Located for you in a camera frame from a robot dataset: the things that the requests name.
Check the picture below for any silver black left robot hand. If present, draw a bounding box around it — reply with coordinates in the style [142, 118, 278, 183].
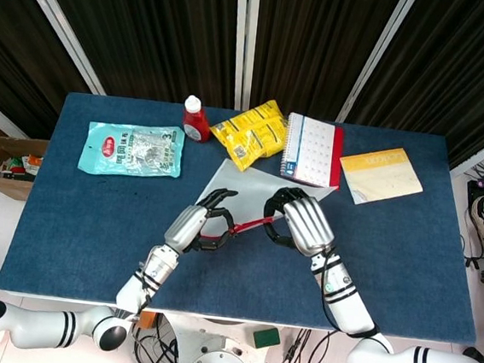
[161, 182, 240, 260]

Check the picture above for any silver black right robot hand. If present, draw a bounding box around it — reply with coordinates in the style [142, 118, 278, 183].
[259, 184, 340, 259]

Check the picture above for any white paper sheet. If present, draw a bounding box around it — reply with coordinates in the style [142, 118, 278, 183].
[192, 155, 341, 261]

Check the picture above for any yellow snack bag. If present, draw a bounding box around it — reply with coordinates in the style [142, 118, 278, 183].
[206, 94, 293, 177]

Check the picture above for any spiral calendar notebook red cover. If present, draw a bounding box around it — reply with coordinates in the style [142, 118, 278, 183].
[276, 111, 347, 190]

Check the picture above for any yellow paper booklet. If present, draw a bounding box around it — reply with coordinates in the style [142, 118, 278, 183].
[335, 141, 428, 212]

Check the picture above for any blue carpet table mat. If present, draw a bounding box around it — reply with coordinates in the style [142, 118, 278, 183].
[0, 85, 484, 347]

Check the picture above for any teal cleaning cloth package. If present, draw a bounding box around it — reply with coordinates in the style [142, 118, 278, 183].
[76, 117, 187, 184]

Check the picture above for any orange small box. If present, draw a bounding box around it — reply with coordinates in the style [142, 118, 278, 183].
[138, 311, 157, 331]

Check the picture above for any red ketchup squeeze bottle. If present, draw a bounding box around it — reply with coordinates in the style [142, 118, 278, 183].
[180, 94, 215, 145]

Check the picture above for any green block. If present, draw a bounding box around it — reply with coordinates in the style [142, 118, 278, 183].
[251, 326, 283, 352]

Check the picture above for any white robot torso base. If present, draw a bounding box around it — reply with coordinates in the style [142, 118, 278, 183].
[184, 315, 272, 363]

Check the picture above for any black pleated curtain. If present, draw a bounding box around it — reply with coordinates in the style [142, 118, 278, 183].
[21, 0, 243, 109]
[342, 0, 484, 172]
[247, 0, 405, 128]
[0, 0, 102, 144]

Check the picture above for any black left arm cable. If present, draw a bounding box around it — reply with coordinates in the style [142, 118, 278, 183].
[132, 261, 162, 317]

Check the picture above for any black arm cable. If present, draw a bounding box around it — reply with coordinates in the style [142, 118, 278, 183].
[132, 261, 162, 317]
[312, 249, 390, 340]

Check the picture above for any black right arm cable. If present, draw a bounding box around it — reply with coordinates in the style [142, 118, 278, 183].
[312, 249, 390, 340]

